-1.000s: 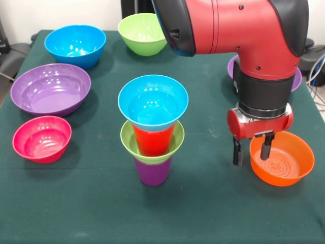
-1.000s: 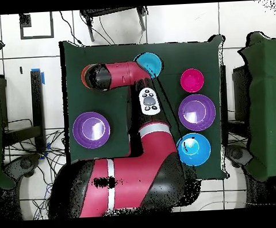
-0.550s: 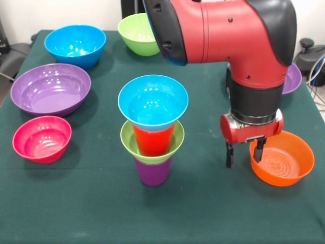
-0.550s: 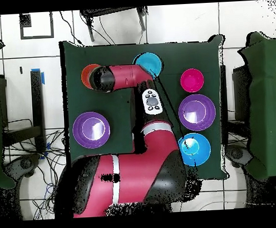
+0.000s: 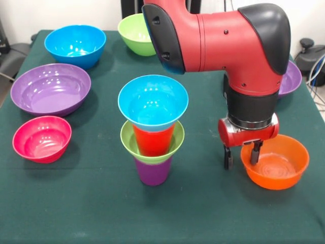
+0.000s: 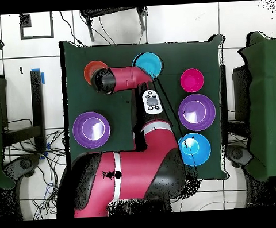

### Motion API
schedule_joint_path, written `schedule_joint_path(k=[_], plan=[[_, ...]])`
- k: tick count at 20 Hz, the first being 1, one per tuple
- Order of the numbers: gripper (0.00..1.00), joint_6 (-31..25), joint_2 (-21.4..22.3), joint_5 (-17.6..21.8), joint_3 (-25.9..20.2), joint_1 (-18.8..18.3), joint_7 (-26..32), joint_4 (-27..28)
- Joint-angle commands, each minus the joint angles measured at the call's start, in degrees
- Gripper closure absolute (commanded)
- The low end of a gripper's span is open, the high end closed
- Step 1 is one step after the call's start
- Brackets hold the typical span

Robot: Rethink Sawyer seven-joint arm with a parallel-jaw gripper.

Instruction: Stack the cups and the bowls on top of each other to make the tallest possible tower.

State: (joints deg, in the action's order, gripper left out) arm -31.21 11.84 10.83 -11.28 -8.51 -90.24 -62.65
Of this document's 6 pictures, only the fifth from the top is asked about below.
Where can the orange bowl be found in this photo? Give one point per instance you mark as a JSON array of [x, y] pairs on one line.
[[276, 180]]

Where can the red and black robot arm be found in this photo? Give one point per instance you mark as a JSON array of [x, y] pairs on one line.
[[228, 43]]

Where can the black office chair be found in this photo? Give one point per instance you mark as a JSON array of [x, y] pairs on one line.
[[15, 56]]

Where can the small blue bowl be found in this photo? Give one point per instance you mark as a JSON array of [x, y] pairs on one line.
[[152, 101]]

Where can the red cup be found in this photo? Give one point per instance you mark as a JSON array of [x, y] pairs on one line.
[[152, 142]]

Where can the wide purple bowl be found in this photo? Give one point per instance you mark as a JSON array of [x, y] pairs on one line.
[[50, 96], [292, 81]]

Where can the dark green tablecloth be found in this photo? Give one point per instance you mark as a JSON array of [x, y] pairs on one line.
[[152, 216]]

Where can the black grey machine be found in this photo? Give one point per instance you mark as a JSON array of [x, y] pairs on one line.
[[312, 56]]

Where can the pink bowl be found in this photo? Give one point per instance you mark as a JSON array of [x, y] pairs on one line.
[[40, 145]]

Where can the small green bowl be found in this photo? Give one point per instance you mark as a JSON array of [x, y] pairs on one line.
[[127, 142]]

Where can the purple cup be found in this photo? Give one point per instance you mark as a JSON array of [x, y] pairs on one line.
[[152, 175]]

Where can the large green bowl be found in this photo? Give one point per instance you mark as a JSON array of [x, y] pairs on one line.
[[134, 40]]

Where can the large blue bowl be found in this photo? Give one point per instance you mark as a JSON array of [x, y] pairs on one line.
[[63, 38]]

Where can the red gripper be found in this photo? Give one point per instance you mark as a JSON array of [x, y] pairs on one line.
[[238, 138]]

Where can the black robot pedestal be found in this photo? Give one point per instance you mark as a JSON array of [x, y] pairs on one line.
[[132, 7]]

